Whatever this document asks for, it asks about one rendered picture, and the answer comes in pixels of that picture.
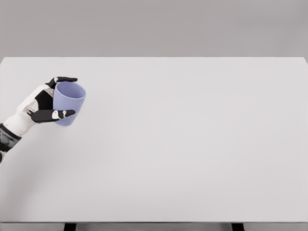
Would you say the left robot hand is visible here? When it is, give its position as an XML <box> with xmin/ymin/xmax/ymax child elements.
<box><xmin>16</xmin><ymin>77</ymin><xmax>78</xmax><ymax>124</ymax></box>

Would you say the lavender blue cup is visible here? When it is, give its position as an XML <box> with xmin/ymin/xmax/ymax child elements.
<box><xmin>52</xmin><ymin>81</ymin><xmax>87</xmax><ymax>127</ymax></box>

